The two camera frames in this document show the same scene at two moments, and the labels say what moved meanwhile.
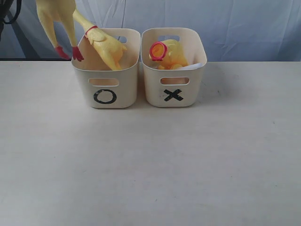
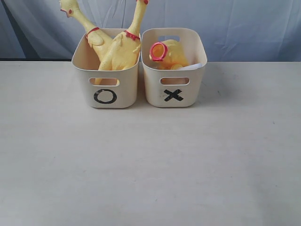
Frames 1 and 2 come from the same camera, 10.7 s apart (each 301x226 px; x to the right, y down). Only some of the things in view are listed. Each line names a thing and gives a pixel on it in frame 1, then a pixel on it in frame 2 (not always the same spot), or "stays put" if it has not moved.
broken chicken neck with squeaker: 193,66 stays put
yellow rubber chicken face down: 110,49 stays put
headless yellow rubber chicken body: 168,54 stays put
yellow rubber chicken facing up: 51,11 -> 122,54
